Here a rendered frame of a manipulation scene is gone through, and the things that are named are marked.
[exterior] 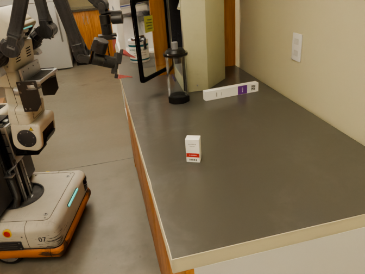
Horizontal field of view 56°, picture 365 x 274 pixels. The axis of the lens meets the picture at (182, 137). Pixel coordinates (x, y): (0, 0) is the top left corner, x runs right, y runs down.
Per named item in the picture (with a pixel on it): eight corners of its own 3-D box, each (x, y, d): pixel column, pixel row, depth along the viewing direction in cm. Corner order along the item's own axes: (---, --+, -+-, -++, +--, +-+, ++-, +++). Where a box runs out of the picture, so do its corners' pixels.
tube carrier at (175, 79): (189, 93, 165) (186, 48, 156) (191, 100, 155) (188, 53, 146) (167, 95, 165) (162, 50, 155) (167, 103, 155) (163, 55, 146)
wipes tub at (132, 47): (148, 57, 244) (145, 36, 238) (150, 61, 233) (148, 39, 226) (129, 60, 242) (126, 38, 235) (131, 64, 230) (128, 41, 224)
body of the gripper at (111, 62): (121, 53, 164) (106, 49, 161) (118, 74, 165) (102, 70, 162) (118, 53, 170) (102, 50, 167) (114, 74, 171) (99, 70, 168)
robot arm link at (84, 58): (78, 53, 165) (76, 60, 158) (83, 30, 159) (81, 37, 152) (103, 60, 169) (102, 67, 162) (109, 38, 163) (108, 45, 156)
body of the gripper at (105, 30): (117, 37, 192) (115, 23, 189) (98, 39, 190) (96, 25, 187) (116, 36, 198) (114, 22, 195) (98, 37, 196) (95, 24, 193)
